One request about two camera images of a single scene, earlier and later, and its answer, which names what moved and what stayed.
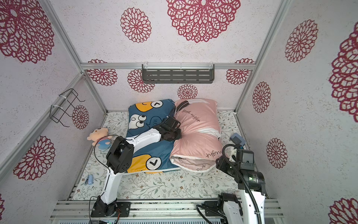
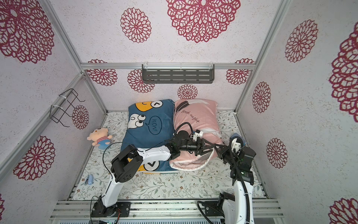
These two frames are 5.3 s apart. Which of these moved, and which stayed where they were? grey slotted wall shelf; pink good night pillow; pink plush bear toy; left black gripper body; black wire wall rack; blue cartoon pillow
Moved: pink good night pillow; left black gripper body
Stayed: blue cartoon pillow; black wire wall rack; grey slotted wall shelf; pink plush bear toy
